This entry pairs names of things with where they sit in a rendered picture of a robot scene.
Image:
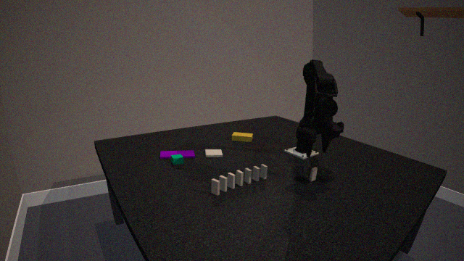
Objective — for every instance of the yellow rectangular block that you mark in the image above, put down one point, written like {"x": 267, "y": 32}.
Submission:
{"x": 247, "y": 137}

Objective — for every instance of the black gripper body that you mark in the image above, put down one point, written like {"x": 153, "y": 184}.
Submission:
{"x": 310, "y": 134}

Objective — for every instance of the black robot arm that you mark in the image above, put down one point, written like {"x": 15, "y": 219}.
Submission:
{"x": 321, "y": 88}

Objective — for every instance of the purple rectangular block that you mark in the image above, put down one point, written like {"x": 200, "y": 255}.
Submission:
{"x": 184, "y": 153}

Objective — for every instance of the small green block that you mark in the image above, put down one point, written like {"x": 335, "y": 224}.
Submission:
{"x": 176, "y": 159}

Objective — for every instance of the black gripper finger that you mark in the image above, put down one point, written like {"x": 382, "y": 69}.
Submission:
{"x": 307, "y": 144}
{"x": 325, "y": 141}

